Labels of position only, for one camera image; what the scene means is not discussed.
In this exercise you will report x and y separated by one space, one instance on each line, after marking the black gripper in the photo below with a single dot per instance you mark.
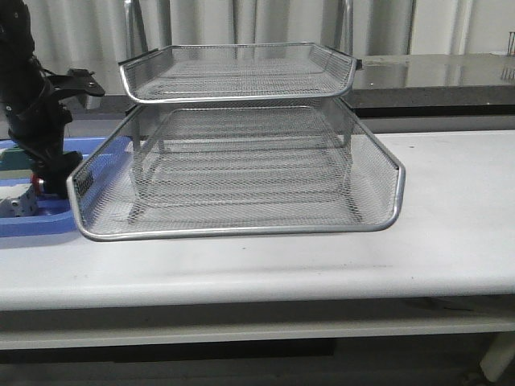
37 118

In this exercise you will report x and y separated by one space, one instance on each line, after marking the silver mesh tray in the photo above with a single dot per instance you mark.
104 200
200 174
237 72

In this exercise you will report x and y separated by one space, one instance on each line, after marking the red emergency stop button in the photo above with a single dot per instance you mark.
38 184

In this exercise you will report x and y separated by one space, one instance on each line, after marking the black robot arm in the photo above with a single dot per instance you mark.
17 45

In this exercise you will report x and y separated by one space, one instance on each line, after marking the green electrical module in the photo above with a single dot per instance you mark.
15 163

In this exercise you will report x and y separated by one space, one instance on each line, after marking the grey stone counter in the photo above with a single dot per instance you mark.
391 94

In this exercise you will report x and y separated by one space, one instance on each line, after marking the silver metal rack frame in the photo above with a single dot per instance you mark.
137 41

